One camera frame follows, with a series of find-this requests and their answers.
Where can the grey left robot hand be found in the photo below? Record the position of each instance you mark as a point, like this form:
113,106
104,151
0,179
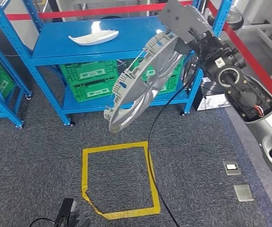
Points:
79,221

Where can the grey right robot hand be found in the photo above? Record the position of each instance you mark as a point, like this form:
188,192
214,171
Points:
183,45

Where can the silver plastic wheel hubcap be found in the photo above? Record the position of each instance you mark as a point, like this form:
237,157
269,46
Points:
145,81

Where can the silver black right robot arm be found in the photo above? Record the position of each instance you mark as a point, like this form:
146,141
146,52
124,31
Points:
244,91

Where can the white workbench with green top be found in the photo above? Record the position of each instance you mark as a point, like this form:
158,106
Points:
261,12

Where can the white plastic car trim part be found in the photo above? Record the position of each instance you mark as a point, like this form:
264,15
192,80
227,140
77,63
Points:
93,37

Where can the blue metal shelf rack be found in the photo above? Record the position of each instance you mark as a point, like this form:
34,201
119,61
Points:
91,34

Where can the green folded plastic crate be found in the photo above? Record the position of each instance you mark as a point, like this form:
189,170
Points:
181,67
171,84
89,71
91,91

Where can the yellow floor tape square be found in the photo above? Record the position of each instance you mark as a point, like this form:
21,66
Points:
85,175

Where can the black round stool chrome base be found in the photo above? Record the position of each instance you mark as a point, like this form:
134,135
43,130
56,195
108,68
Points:
228,17

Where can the black and white equipment box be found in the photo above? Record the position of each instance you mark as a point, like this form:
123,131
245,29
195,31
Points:
211,101

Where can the black rack caster wheel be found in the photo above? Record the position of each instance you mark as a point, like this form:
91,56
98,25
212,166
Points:
20,127
182,113
28,97
70,123

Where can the red barrier belt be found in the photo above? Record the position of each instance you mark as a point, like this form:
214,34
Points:
256,65
79,12

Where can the silver floor socket plate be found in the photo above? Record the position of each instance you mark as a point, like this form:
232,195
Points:
231,167
243,192

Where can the white desk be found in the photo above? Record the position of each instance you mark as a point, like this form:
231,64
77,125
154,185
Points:
20,28

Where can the chrome barrier post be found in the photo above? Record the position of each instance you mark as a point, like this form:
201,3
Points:
190,70

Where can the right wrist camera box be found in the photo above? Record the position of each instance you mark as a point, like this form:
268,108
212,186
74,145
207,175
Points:
181,18

